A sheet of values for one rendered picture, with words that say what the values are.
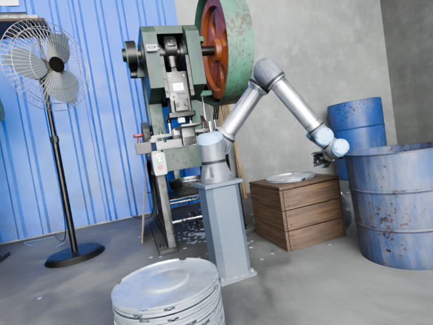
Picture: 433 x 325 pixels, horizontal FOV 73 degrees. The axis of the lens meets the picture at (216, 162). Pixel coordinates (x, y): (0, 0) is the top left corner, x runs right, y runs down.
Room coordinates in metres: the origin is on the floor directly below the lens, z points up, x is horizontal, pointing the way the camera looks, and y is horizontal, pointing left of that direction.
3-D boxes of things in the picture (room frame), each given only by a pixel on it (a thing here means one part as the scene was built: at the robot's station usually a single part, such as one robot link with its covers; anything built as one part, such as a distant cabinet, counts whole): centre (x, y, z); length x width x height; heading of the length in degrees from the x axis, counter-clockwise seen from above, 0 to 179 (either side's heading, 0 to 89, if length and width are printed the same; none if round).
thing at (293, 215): (1.76, -0.43, 0.18); 0.40 x 0.38 x 0.35; 17
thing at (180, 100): (2.12, 0.20, 1.04); 0.17 x 0.15 x 0.30; 17
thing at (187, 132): (1.99, 0.16, 0.72); 0.25 x 0.14 x 0.14; 17
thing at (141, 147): (1.85, 0.44, 0.62); 0.10 x 0.06 x 0.20; 107
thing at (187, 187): (2.16, 0.21, 0.36); 0.34 x 0.34 x 0.10
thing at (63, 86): (2.36, 1.21, 0.80); 1.24 x 0.65 x 1.59; 17
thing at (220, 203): (1.37, 0.01, 0.23); 0.19 x 0.19 x 0.45; 21
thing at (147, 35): (2.30, 0.25, 0.83); 0.79 x 0.43 x 1.34; 17
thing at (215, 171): (1.37, 0.01, 0.50); 0.15 x 0.15 x 0.10
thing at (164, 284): (0.80, 0.19, 0.26); 0.29 x 0.29 x 0.01
